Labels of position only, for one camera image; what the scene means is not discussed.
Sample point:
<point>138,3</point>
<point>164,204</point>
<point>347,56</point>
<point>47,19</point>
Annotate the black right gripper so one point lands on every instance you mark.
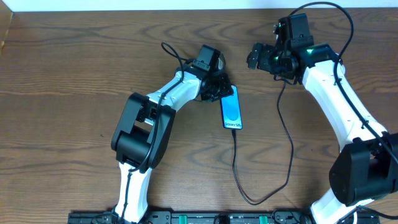
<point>259,56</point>

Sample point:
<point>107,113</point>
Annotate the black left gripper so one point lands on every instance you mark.
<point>222,91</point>

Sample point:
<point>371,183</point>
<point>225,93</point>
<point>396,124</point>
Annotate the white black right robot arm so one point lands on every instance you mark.
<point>366,167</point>

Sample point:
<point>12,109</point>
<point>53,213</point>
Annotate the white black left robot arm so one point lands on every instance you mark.
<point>143,131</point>

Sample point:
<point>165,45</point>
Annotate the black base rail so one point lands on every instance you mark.
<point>166,217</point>

